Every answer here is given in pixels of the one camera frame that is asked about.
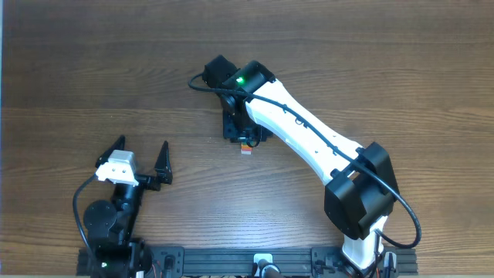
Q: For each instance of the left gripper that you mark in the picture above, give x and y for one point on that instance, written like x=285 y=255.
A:
x=148 y=182

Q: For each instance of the orange cube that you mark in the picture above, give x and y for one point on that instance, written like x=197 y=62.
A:
x=245 y=147

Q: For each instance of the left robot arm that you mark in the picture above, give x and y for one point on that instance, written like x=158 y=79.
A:
x=112 y=220

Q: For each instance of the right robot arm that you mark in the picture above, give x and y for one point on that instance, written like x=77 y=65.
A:
x=305 y=139

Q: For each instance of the white cube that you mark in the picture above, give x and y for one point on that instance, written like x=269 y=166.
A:
x=246 y=152

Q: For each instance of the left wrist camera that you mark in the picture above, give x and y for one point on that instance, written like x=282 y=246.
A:
x=117 y=168

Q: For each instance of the mounting rail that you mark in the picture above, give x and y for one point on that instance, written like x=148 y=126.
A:
x=224 y=262

